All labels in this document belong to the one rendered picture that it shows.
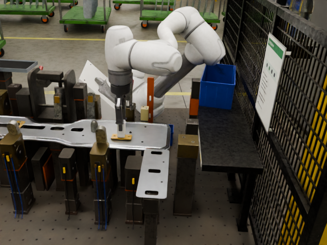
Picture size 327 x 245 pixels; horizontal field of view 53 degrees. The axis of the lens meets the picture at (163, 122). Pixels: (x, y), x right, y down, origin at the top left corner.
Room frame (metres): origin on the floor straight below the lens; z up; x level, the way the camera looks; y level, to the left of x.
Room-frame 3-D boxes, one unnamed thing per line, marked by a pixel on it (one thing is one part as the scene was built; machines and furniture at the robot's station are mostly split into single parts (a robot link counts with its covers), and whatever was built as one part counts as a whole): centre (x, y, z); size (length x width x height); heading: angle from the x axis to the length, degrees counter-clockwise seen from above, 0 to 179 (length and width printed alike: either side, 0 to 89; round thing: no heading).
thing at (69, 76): (1.45, 0.53, 0.94); 0.18 x 0.13 x 0.49; 88
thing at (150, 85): (1.38, 0.07, 0.95); 0.03 x 0.01 x 0.50; 88
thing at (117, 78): (1.18, 0.17, 1.28); 0.09 x 0.09 x 0.06
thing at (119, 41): (1.18, 0.16, 1.38); 0.13 x 0.11 x 0.16; 63
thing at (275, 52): (1.11, -0.38, 1.30); 0.23 x 0.02 x 0.31; 178
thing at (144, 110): (1.35, 0.09, 0.88); 0.04 x 0.04 x 0.37; 88
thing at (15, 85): (1.46, 0.73, 0.90); 0.05 x 0.05 x 0.40; 88
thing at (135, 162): (1.02, 0.10, 0.84); 0.12 x 0.07 x 0.28; 178
